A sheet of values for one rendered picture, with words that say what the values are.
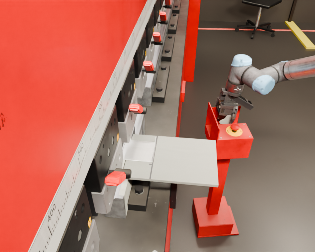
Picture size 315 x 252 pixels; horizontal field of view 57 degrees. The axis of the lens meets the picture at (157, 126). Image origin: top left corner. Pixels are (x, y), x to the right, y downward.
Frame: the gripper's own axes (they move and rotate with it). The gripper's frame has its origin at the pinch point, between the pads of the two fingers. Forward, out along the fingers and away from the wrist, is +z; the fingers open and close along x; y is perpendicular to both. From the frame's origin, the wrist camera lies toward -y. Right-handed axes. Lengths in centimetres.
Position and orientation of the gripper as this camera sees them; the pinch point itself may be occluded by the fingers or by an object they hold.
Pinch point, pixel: (227, 125)
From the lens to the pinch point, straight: 143.4
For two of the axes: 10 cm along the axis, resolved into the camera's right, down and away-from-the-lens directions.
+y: -9.9, -0.1, -1.1
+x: 0.8, 6.3, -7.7
